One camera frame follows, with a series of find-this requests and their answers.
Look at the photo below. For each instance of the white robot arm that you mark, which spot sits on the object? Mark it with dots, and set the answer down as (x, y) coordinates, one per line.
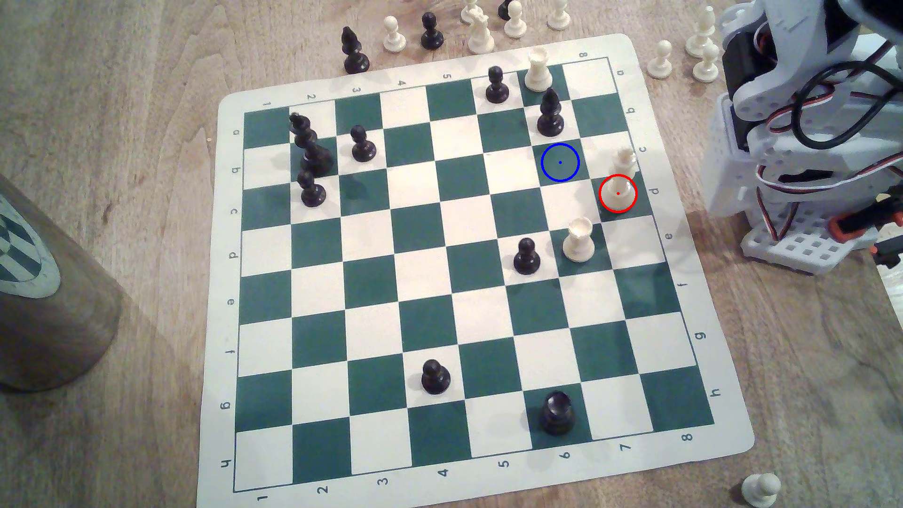
(776, 42)

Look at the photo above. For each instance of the black pawn chess piece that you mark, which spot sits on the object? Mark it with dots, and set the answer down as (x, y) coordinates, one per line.
(311, 192)
(363, 147)
(526, 259)
(497, 88)
(432, 35)
(435, 379)

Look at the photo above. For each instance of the black rook chess piece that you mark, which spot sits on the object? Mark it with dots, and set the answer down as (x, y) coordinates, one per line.
(557, 416)

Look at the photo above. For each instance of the white knight chess piece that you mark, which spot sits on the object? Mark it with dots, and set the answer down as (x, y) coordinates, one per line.
(481, 37)

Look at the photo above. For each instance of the white bishop chess piece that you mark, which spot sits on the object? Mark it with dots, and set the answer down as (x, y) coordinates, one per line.
(700, 39)

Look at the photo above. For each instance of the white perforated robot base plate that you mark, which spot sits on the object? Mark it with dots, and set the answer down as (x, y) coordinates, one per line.
(804, 247)

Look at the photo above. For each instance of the black king chess piece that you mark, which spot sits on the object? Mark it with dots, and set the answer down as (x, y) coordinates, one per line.
(314, 156)

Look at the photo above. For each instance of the black bishop chess piece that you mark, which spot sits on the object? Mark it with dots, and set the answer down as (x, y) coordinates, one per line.
(355, 56)
(550, 116)

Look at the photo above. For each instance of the brown chess set tube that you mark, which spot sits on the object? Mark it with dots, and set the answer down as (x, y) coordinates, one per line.
(49, 317)

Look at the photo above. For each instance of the orange black clamp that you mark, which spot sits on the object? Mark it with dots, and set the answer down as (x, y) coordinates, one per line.
(864, 219)

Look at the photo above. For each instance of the white king chess piece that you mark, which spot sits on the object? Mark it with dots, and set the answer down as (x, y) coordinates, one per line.
(621, 185)

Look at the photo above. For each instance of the green white chess board mat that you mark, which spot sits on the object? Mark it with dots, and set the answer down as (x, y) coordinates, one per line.
(451, 282)

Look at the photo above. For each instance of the white rook chess piece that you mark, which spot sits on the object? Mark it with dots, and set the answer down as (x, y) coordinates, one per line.
(538, 70)
(579, 243)

